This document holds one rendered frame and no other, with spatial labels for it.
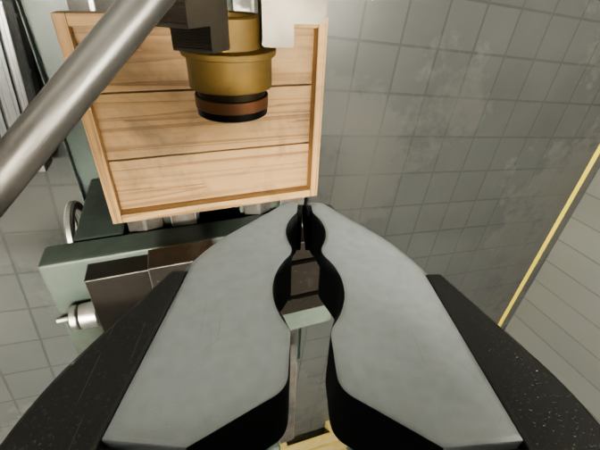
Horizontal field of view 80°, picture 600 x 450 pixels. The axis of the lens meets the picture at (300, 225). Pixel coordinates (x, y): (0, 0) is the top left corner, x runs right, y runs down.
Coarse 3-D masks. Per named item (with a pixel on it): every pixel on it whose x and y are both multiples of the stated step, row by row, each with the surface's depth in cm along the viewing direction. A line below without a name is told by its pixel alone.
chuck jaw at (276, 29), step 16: (272, 0) 32; (288, 0) 33; (304, 0) 33; (320, 0) 33; (352, 0) 33; (368, 0) 34; (272, 16) 33; (288, 16) 33; (304, 16) 33; (320, 16) 34; (272, 32) 34; (288, 32) 34
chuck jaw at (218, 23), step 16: (176, 0) 26; (192, 0) 26; (208, 0) 28; (224, 0) 30; (176, 16) 26; (192, 16) 26; (208, 16) 28; (224, 16) 30; (176, 32) 30; (192, 32) 29; (208, 32) 29; (224, 32) 31; (176, 48) 31; (192, 48) 30; (208, 48) 30; (224, 48) 31
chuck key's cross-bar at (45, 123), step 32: (128, 0) 11; (160, 0) 11; (96, 32) 11; (128, 32) 11; (64, 64) 10; (96, 64) 11; (64, 96) 10; (96, 96) 11; (32, 128) 10; (64, 128) 11; (0, 160) 10; (32, 160) 10; (0, 192) 10
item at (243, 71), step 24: (240, 24) 32; (240, 48) 33; (264, 48) 35; (192, 72) 34; (216, 72) 33; (240, 72) 33; (264, 72) 35; (216, 96) 35; (240, 96) 35; (264, 96) 37; (216, 120) 36; (240, 120) 36
